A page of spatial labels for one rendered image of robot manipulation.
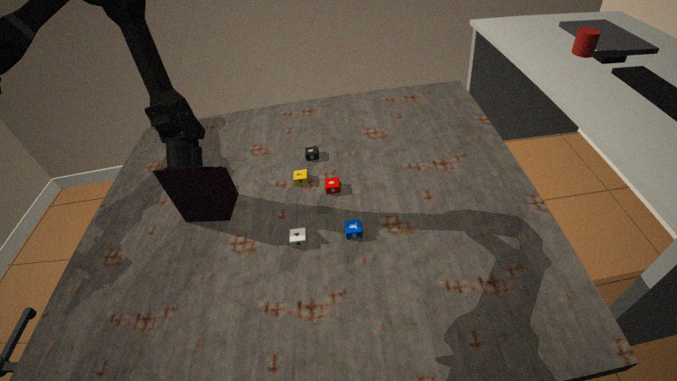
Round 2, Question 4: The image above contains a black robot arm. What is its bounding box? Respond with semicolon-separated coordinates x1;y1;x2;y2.
0;0;205;169

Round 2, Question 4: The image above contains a yellow block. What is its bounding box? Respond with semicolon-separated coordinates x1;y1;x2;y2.
293;169;309;185

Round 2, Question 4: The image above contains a small white block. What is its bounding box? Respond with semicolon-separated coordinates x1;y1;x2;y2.
289;228;307;247

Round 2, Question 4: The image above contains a red block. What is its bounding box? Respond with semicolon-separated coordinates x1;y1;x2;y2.
325;177;341;194

